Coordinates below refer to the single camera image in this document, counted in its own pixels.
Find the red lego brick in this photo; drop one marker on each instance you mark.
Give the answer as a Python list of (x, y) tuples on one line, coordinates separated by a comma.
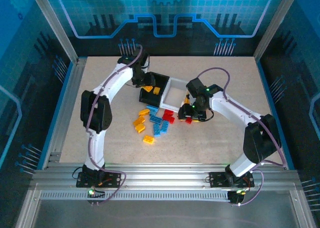
[(188, 120), (169, 112), (168, 119)]

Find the yellow lego brick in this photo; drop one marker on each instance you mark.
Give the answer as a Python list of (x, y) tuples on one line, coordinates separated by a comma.
[(140, 128), (148, 139), (139, 121), (144, 112)]

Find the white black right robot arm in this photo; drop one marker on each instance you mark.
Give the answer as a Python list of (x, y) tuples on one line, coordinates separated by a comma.
[(230, 107)]

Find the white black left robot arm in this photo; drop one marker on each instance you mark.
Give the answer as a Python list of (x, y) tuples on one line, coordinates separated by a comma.
[(100, 142)]

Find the black plastic bin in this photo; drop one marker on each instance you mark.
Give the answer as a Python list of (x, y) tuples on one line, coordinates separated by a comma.
[(150, 100)]

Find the orange plastic bin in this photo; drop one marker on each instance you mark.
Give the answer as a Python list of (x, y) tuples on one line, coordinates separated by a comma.
[(187, 97)]

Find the blue lego brick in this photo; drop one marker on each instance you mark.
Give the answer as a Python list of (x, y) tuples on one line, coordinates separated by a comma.
[(157, 130), (155, 119), (165, 127), (153, 109)]

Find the white plastic bin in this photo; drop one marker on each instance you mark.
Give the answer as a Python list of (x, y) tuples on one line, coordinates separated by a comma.
[(178, 82)]

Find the blue table edge strip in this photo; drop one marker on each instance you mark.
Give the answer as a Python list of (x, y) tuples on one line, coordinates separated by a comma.
[(274, 112), (58, 107)]

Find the small black adapter box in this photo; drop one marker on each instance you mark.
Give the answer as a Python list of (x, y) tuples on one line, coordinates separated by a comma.
[(236, 197), (96, 194)]

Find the grey metal front panel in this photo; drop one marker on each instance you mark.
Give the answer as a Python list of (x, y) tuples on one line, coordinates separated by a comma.
[(162, 215)]

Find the aluminium front rail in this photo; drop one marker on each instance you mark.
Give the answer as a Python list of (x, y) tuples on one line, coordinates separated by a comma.
[(162, 175)]

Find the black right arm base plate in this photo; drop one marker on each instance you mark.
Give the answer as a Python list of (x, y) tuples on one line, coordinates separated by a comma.
[(217, 179)]

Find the aluminium side rail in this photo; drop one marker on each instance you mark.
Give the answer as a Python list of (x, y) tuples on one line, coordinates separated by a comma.
[(66, 107)]

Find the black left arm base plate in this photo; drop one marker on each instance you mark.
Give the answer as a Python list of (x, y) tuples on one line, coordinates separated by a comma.
[(115, 179)]

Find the aluminium frame post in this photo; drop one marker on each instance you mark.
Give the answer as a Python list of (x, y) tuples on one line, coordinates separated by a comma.
[(56, 25), (274, 25)]

